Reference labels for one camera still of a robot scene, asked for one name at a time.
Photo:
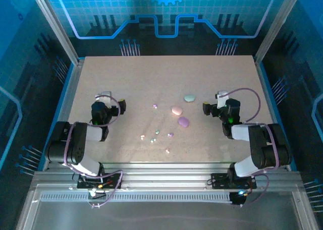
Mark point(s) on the purple earbud charging case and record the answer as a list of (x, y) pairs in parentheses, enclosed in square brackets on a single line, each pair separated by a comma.
[(183, 121)]

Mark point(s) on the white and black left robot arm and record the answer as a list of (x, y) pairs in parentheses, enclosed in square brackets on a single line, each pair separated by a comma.
[(75, 144)]

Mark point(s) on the aluminium frame beam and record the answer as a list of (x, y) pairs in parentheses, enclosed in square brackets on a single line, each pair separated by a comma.
[(164, 177)]

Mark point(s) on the black control box with lights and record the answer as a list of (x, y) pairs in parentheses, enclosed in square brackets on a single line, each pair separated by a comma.
[(237, 199)]

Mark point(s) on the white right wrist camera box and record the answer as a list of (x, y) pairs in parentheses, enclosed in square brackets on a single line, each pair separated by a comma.
[(222, 96)]

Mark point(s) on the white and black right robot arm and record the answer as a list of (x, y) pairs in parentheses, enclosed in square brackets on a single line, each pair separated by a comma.
[(262, 144)]

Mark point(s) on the aluminium table side rail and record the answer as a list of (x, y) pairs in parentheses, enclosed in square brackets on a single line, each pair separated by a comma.
[(263, 88), (72, 88)]

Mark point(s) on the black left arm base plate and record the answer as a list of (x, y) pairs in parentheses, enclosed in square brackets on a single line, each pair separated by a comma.
[(113, 184)]

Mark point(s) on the pink earbud charging case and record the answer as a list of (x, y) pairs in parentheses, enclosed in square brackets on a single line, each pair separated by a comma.
[(177, 110)]

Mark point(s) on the aluminium frame post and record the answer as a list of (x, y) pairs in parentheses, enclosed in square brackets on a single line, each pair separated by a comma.
[(277, 25), (57, 25)]

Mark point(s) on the grey metal sheet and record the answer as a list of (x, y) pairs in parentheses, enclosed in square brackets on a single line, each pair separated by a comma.
[(161, 215)]

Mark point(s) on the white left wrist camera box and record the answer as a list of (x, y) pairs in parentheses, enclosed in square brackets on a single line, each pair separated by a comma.
[(103, 96)]

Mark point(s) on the green earbud charging case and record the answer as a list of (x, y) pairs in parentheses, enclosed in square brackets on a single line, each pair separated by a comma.
[(189, 98)]

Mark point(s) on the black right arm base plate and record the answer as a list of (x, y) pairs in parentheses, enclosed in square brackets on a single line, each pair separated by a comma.
[(218, 183)]

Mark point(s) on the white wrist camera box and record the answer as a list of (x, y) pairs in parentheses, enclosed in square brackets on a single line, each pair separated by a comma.
[(222, 96), (103, 96)]

